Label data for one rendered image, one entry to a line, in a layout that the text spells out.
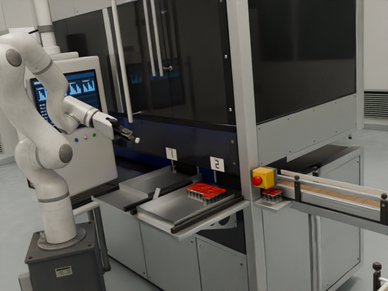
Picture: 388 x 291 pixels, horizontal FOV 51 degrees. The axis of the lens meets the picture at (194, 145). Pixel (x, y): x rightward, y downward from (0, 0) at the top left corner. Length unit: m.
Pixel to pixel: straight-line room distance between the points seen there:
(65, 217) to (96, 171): 0.83
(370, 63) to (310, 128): 4.48
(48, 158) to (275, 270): 1.17
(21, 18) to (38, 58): 5.52
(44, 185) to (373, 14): 5.50
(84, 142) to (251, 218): 1.08
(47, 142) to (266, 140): 0.90
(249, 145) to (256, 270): 0.59
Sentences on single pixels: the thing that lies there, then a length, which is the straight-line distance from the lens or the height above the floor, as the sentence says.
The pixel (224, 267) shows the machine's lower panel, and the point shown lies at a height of 0.48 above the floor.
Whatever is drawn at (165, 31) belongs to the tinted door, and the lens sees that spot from 2.00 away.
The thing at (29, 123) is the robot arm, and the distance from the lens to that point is 1.54.
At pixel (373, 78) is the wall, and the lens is 6.49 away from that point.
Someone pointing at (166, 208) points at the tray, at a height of 0.88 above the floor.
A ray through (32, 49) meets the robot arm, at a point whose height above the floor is 1.61.
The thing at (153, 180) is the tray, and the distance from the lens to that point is 2.18.
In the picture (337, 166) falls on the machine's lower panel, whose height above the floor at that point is 0.84.
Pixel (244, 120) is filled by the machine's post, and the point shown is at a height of 1.24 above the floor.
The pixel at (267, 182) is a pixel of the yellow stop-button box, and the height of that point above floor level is 0.99.
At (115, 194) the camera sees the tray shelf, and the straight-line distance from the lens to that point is 2.08.
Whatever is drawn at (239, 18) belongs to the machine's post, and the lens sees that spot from 1.65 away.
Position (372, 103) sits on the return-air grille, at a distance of 6.54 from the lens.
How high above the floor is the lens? 1.58
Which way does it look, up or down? 15 degrees down
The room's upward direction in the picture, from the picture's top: 6 degrees counter-clockwise
